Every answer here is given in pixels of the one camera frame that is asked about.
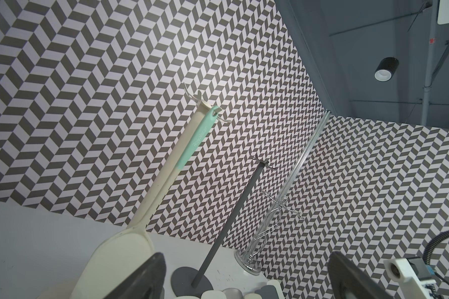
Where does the cream turner mint handle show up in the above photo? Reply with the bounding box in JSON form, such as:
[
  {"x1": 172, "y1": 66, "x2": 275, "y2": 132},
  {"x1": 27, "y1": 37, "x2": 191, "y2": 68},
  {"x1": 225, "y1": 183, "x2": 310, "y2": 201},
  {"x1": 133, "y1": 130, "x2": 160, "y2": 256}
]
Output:
[{"x1": 243, "y1": 293, "x2": 263, "y2": 299}]

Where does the cream spoon brown handle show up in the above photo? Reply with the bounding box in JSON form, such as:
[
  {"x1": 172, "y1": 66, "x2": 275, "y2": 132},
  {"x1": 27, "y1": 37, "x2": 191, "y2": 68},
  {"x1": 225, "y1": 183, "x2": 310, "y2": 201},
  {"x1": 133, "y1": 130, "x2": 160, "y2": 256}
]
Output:
[{"x1": 201, "y1": 290, "x2": 227, "y2": 299}]

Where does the cream slotted turner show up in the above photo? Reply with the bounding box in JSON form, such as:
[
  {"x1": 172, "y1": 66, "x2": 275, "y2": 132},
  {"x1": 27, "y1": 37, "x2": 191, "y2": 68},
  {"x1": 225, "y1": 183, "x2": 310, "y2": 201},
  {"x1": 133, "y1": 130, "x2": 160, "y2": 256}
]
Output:
[{"x1": 69, "y1": 105, "x2": 222, "y2": 299}]

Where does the black ceiling spotlight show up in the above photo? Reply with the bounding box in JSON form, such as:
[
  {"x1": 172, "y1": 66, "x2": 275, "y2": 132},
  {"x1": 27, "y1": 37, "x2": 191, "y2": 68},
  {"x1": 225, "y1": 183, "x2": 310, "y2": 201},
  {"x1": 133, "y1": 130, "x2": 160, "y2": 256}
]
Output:
[{"x1": 374, "y1": 57, "x2": 399, "y2": 82}]

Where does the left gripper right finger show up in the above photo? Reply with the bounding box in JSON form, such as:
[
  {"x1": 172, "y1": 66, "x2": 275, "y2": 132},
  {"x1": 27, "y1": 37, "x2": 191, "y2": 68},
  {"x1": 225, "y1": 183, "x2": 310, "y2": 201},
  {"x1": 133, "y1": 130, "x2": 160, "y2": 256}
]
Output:
[{"x1": 328, "y1": 251, "x2": 392, "y2": 299}]

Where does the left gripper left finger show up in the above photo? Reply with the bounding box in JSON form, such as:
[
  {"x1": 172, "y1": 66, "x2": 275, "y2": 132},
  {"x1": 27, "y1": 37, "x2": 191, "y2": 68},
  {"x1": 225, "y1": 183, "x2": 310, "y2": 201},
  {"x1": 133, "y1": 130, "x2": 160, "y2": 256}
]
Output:
[{"x1": 105, "y1": 252, "x2": 167, "y2": 299}]

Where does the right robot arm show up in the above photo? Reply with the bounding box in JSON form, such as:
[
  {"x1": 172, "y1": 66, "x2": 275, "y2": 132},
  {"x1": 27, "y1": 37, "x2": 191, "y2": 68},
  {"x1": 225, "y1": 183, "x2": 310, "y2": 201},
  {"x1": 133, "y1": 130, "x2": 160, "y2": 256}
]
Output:
[{"x1": 422, "y1": 230, "x2": 449, "y2": 286}]

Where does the cream spatula wooden handle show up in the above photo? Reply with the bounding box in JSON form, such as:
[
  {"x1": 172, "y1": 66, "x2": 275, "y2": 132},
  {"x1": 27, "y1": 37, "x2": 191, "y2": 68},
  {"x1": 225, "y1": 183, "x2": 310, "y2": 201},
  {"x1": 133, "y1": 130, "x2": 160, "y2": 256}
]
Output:
[{"x1": 267, "y1": 280, "x2": 285, "y2": 299}]

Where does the grey turner mint handle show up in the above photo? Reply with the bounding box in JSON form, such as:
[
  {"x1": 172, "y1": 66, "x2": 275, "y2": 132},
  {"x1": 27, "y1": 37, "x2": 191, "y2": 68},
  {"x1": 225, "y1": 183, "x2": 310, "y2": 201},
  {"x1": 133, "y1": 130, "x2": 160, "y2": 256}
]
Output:
[{"x1": 254, "y1": 285, "x2": 279, "y2": 299}]

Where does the cream utensil rack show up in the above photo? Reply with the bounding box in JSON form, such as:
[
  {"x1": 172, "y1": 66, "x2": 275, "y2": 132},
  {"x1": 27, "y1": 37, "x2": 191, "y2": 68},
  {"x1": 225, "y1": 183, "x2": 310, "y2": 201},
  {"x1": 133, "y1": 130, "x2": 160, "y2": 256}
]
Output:
[{"x1": 123, "y1": 85, "x2": 224, "y2": 281}]

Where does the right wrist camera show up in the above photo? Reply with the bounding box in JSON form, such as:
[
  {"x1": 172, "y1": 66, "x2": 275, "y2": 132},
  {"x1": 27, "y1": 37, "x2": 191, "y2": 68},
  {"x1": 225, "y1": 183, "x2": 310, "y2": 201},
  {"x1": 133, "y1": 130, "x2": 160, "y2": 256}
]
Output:
[{"x1": 384, "y1": 257, "x2": 442, "y2": 299}]

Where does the cream spatula light wood handle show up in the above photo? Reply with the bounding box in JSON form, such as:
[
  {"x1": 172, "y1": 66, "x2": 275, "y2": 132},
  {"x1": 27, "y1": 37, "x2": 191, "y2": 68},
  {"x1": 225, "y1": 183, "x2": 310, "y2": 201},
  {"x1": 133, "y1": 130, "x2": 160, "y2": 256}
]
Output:
[{"x1": 175, "y1": 296, "x2": 200, "y2": 299}]

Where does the dark grey utensil rack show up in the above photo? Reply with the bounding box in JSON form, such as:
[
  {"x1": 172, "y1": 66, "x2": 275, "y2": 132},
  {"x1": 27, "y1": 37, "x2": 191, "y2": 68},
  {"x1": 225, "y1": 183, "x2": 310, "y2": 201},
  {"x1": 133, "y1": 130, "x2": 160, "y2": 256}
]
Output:
[{"x1": 170, "y1": 156, "x2": 271, "y2": 298}]

